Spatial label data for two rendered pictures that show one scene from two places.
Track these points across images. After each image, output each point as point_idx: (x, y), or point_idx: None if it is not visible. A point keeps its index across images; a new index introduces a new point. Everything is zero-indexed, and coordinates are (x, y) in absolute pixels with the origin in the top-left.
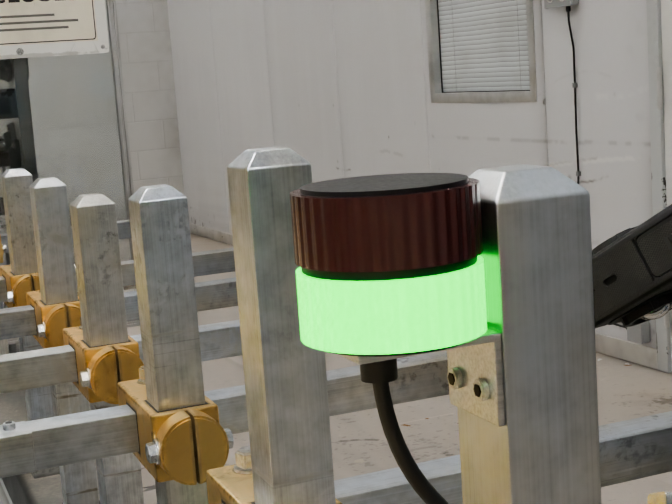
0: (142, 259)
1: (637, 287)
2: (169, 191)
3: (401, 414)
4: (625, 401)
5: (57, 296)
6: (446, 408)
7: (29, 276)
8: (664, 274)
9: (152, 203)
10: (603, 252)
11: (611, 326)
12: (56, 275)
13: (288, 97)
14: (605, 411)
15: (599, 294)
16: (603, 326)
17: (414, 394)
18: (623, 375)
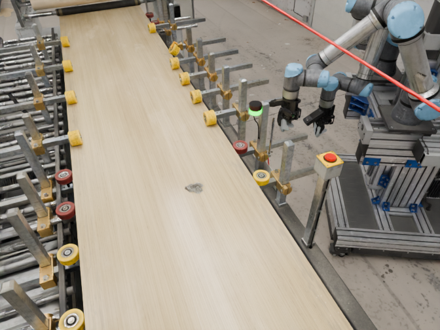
0: (223, 74)
1: (273, 105)
2: (227, 66)
3: (246, 38)
4: (298, 38)
5: (200, 57)
6: (256, 37)
7: (190, 46)
8: (275, 105)
9: (225, 68)
10: (271, 102)
11: (299, 16)
12: (200, 54)
13: None
14: (293, 41)
15: (270, 105)
16: (297, 15)
17: (253, 86)
18: (299, 30)
